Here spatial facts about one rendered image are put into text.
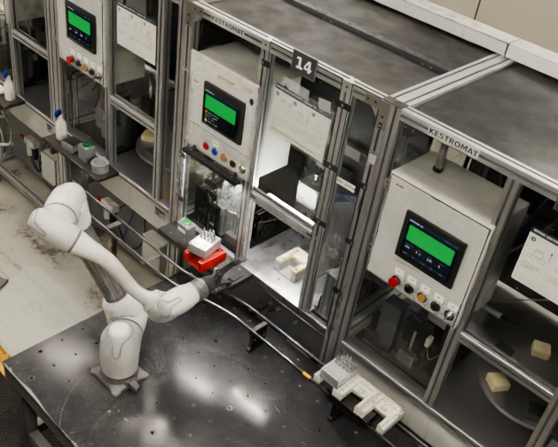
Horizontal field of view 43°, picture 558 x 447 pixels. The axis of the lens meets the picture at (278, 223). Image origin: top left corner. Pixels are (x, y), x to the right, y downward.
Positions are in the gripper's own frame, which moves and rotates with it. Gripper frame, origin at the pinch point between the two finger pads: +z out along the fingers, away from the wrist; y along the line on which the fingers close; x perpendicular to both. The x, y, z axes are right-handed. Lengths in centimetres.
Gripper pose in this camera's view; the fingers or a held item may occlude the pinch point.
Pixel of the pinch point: (239, 267)
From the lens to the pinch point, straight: 306.5
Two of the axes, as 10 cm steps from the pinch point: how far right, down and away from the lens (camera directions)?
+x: -7.1, -4.9, 5.1
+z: 6.9, -3.5, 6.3
